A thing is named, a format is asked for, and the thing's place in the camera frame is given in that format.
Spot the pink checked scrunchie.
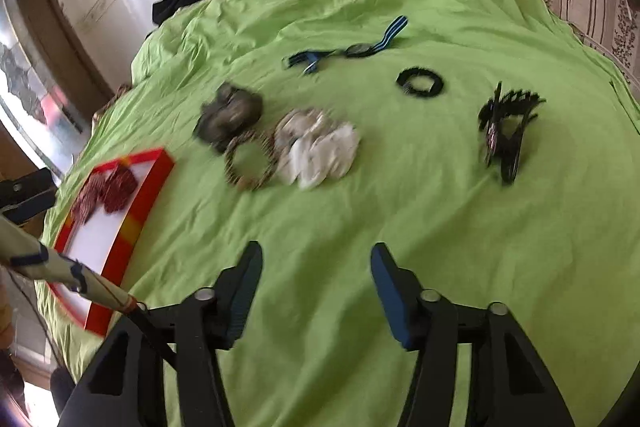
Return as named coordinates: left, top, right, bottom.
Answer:
left=72, top=172, right=105, bottom=225

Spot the black braided bracelet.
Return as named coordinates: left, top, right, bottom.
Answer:
left=396, top=66, right=445, bottom=99

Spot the white dotted scrunchie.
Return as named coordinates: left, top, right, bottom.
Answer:
left=274, top=107, right=361, bottom=190

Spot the green bed sheet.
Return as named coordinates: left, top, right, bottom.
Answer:
left=42, top=0, right=639, bottom=426

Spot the leopard print hair tie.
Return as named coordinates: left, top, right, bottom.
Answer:
left=222, top=129, right=278, bottom=192

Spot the patterned handle pole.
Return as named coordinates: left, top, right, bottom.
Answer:
left=1, top=217, right=138, bottom=314

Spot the dark red dotted scrunchie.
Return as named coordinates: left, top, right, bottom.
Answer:
left=100, top=164, right=138, bottom=213

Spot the grey organza scrunchie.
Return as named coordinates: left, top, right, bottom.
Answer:
left=193, top=81, right=264, bottom=154

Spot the blue striped strap watch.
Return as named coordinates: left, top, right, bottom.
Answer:
left=284, top=15, right=409, bottom=75

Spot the red-rimmed white tray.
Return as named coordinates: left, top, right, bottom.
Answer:
left=48, top=147, right=176, bottom=338

